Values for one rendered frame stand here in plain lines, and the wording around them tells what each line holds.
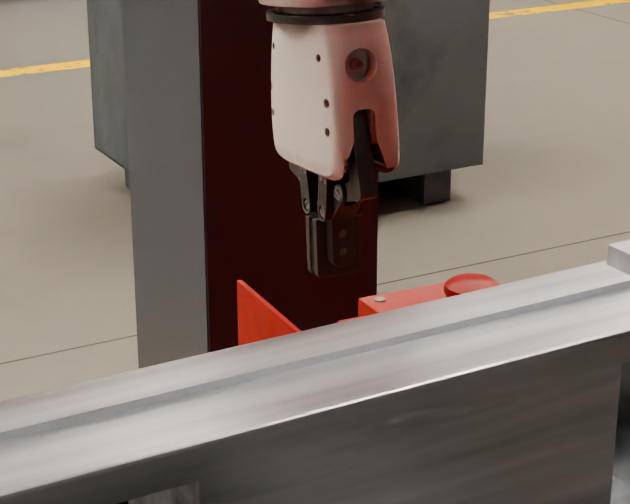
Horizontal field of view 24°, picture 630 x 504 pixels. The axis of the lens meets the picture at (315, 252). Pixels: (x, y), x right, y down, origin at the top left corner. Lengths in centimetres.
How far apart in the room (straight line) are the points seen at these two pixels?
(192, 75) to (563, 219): 240
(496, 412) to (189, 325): 87
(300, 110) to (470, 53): 265
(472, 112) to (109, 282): 101
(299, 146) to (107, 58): 271
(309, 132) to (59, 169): 309
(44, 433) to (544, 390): 18
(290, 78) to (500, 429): 46
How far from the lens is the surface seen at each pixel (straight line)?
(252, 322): 99
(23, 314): 306
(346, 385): 49
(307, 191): 96
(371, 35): 90
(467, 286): 100
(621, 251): 52
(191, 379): 49
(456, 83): 356
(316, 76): 90
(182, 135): 130
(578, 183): 388
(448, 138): 358
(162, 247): 139
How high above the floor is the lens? 118
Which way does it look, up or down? 21 degrees down
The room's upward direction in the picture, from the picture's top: straight up
